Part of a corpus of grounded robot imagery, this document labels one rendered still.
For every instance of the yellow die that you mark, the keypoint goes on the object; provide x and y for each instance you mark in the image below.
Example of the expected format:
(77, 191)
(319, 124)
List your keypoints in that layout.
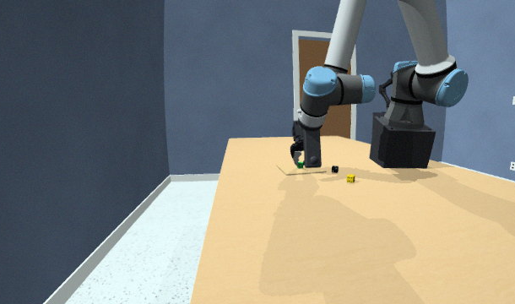
(350, 178)

